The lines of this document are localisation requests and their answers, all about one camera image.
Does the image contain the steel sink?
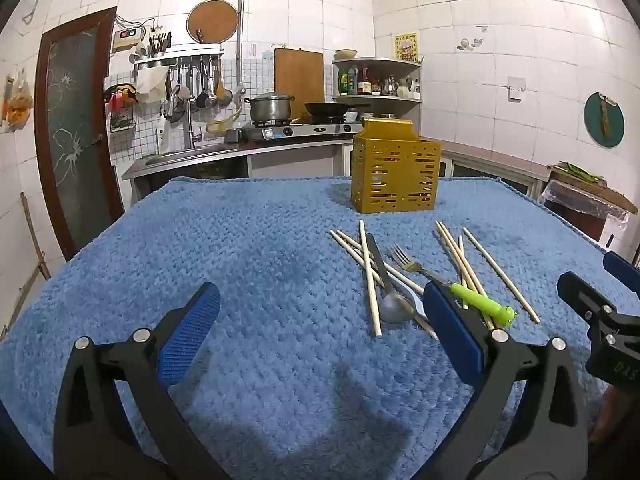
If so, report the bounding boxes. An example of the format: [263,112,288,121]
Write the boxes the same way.
[142,144,240,167]

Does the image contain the steel gas stove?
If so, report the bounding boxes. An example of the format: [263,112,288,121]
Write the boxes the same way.
[239,115,365,142]

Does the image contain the metal spoon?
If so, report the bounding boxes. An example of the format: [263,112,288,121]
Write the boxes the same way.
[365,232,417,326]

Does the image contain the wooden framed glass door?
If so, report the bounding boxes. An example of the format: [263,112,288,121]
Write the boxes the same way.
[34,6,126,262]

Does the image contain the green handled metal fork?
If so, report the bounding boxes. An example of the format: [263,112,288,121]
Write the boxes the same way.
[386,244,519,329]

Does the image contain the beige electric box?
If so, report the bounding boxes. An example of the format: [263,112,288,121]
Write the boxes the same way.
[111,29,143,53]

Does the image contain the metal wall pipe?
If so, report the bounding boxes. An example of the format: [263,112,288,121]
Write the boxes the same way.
[235,0,249,91]

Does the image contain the row of hanging ladles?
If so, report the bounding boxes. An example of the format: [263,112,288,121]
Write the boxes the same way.
[160,56,234,123]

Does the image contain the yellow wall picture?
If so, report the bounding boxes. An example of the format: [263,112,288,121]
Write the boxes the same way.
[394,32,419,62]

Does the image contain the steel faucet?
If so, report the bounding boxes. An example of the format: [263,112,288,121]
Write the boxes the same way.
[167,85,203,150]

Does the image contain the row of condiment bottles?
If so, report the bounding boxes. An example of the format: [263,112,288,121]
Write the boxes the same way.
[337,65,422,100]

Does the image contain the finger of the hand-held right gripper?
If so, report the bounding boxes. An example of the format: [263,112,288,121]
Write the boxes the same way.
[602,250,640,289]
[556,271,617,329]

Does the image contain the steel wall utensil rack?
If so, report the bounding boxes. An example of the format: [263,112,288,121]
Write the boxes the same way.
[132,45,224,73]

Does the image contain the steel cooking pot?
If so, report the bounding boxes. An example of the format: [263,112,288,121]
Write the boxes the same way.
[243,91,296,125]

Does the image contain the blue knitted blanket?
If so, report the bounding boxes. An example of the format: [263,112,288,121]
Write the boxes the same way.
[0,175,640,480]

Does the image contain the wall sticker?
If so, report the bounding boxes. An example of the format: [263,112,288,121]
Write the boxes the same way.
[456,24,488,52]

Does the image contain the red yellow cloth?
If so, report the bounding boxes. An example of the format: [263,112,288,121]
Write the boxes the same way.
[103,83,140,109]

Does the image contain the black wok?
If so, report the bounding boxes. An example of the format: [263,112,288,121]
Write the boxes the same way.
[304,101,373,118]

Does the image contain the white hanging cloth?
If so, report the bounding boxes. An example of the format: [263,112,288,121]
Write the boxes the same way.
[136,67,171,103]

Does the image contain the wooden stick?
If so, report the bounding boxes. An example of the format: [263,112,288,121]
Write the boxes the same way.
[20,191,52,281]

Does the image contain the hanging plastic bags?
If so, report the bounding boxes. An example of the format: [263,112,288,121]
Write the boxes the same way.
[1,72,35,133]

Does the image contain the green vegetables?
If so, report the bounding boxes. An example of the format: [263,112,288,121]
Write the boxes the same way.
[559,161,608,183]

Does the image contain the white handled utensil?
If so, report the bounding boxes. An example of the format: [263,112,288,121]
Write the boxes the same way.
[385,260,439,339]

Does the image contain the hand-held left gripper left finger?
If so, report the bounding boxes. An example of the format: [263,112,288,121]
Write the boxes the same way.
[52,281,231,480]

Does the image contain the person's right hand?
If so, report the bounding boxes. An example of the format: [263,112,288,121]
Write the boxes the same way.
[589,384,624,444]

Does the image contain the wire wall basket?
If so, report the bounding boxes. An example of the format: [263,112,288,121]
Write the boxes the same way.
[107,107,137,133]

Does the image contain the steel corner shelf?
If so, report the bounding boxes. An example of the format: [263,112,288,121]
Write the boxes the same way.
[331,56,425,121]

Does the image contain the wooden cutting board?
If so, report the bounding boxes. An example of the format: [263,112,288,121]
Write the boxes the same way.
[273,47,326,121]

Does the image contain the wooden side table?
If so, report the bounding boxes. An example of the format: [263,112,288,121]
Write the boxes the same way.
[539,162,628,241]

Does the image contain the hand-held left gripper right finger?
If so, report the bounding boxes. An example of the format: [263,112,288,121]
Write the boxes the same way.
[423,279,588,480]

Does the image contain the yellow perforated utensil holder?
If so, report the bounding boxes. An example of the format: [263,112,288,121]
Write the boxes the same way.
[350,117,443,214]

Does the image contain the kitchen counter with stove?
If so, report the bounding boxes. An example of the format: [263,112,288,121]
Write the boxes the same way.
[121,136,356,206]

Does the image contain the long wall counter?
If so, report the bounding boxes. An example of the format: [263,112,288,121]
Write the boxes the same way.
[440,139,551,196]

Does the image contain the cutlery holder on rack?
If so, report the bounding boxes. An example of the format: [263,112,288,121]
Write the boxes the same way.
[149,31,172,58]

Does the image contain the yellow hose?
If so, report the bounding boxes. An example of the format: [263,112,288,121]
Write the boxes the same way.
[206,105,243,135]

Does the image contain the green round board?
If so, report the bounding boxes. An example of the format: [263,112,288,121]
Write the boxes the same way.
[584,91,626,149]

